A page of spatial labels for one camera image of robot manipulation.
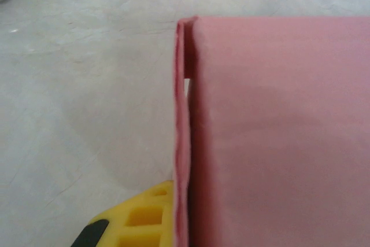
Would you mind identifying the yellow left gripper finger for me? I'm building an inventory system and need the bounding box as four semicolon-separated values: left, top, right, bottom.
71;180;176;247

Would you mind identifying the pink paper box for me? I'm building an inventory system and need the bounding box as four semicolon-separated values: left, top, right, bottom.
172;15;370;247

